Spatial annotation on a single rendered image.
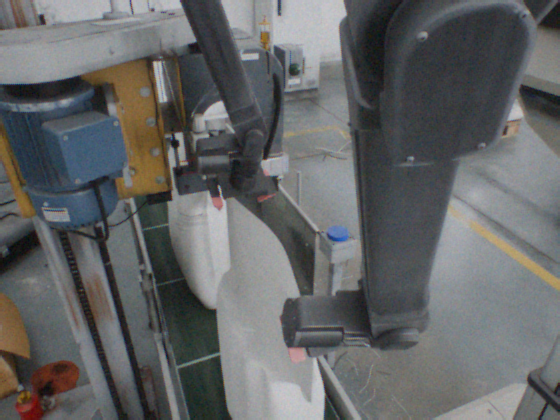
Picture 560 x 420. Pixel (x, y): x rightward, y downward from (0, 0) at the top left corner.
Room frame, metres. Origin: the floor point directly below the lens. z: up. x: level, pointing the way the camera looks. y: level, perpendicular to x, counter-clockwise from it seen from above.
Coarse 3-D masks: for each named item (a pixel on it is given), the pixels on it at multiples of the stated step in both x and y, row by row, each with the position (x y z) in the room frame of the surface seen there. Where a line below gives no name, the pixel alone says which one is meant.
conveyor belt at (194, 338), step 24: (144, 216) 1.82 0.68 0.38; (168, 216) 1.82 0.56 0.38; (168, 240) 1.62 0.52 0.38; (168, 264) 1.45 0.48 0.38; (168, 288) 1.30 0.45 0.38; (168, 312) 1.17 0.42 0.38; (192, 312) 1.17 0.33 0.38; (192, 336) 1.06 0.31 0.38; (216, 336) 1.05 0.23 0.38; (192, 360) 0.96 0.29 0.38; (216, 360) 0.95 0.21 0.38; (192, 384) 0.87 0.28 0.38; (216, 384) 0.87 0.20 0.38; (192, 408) 0.79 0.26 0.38; (216, 408) 0.79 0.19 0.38
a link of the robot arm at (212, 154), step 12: (252, 132) 0.73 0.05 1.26; (204, 144) 0.75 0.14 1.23; (216, 144) 0.75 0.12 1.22; (228, 144) 0.76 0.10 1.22; (240, 144) 0.76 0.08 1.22; (252, 144) 0.73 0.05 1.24; (204, 156) 0.74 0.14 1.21; (216, 156) 0.75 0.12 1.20; (228, 156) 0.75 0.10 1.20; (204, 168) 0.74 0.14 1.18; (216, 168) 0.74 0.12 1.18; (228, 168) 0.75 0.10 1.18
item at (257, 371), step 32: (256, 224) 0.82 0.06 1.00; (256, 256) 0.83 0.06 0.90; (224, 288) 0.82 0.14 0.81; (256, 288) 0.66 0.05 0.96; (288, 288) 0.67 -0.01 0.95; (224, 320) 0.75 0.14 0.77; (256, 320) 0.66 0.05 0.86; (224, 352) 0.76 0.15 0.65; (256, 352) 0.62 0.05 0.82; (224, 384) 0.76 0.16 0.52; (256, 384) 0.58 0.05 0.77; (288, 384) 0.56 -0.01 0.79; (320, 384) 0.58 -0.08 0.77; (256, 416) 0.56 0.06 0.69; (288, 416) 0.54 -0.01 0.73; (320, 416) 0.57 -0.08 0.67
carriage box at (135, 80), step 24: (96, 72) 0.89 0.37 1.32; (120, 72) 0.91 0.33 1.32; (144, 72) 0.93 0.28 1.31; (120, 96) 0.91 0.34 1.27; (144, 96) 0.93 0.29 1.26; (0, 120) 0.82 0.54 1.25; (144, 120) 0.92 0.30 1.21; (0, 144) 0.81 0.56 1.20; (144, 144) 0.92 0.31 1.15; (144, 168) 0.92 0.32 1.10; (168, 168) 0.93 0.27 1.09; (24, 192) 0.81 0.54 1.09; (120, 192) 0.89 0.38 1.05; (144, 192) 0.91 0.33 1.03; (24, 216) 0.81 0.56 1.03
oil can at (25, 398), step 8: (24, 392) 1.01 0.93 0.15; (24, 400) 0.98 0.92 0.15; (32, 400) 1.00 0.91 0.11; (16, 408) 0.98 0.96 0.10; (24, 408) 0.98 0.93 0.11; (32, 408) 0.98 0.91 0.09; (40, 408) 1.01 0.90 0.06; (24, 416) 0.97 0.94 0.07; (32, 416) 0.98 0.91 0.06; (40, 416) 1.00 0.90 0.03
